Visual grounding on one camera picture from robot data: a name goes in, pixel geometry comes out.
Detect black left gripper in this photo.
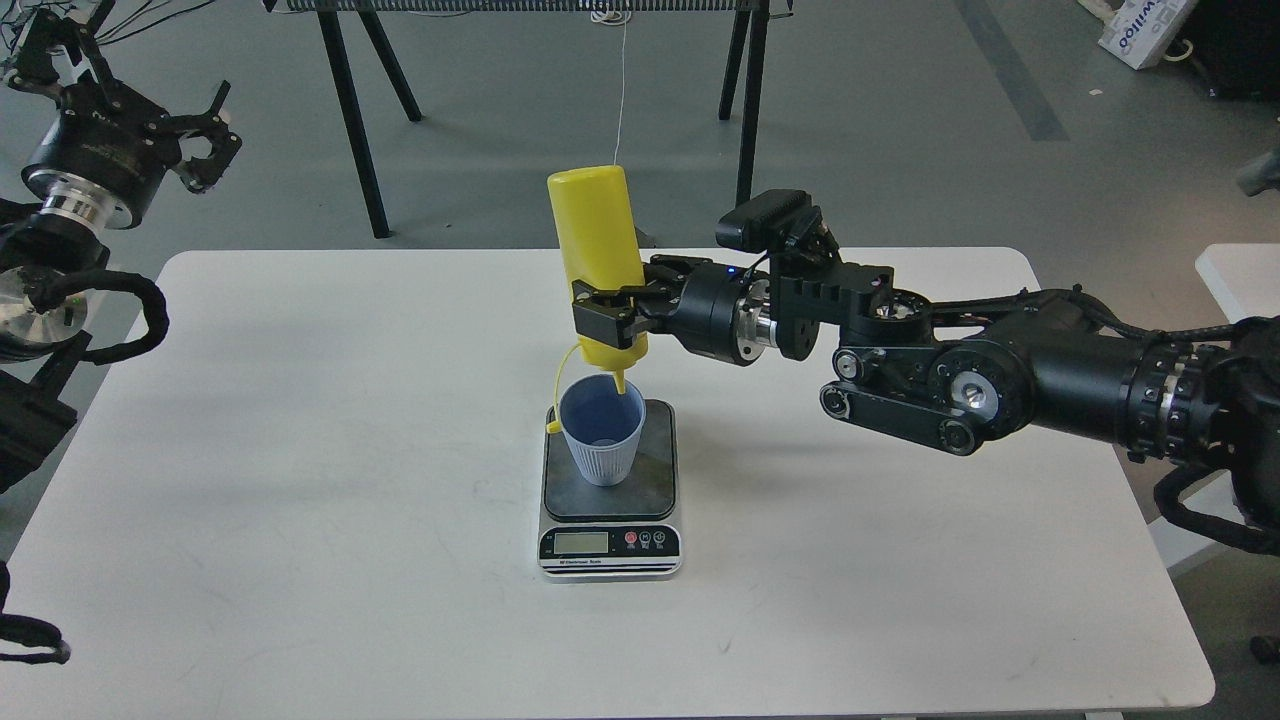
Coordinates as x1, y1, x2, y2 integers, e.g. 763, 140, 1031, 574
0, 0, 244, 231

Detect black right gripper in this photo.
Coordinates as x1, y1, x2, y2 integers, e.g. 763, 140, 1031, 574
571, 254, 773, 366

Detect yellow squeeze bottle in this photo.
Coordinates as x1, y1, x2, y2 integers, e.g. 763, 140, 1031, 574
547, 164, 648, 395

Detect blue plastic cup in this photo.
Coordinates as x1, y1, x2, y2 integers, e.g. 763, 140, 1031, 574
556, 374, 646, 487

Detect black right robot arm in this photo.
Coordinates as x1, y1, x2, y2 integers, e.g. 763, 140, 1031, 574
571, 249, 1279, 556

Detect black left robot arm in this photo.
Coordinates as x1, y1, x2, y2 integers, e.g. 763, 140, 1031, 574
1, 1, 242, 489

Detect digital kitchen scale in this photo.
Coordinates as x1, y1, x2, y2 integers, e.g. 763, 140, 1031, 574
535, 398, 684, 582

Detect black metal rack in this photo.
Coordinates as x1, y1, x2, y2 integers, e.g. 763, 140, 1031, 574
265, 1, 794, 240

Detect white cardboard box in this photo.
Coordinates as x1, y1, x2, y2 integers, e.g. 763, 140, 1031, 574
1097, 1, 1199, 70

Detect black floor cables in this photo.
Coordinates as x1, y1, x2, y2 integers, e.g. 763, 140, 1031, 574
0, 0, 221, 51

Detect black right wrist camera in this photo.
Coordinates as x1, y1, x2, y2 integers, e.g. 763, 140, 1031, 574
716, 190, 838, 268

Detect white power cable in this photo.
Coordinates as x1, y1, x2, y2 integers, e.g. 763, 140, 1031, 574
590, 8, 637, 170

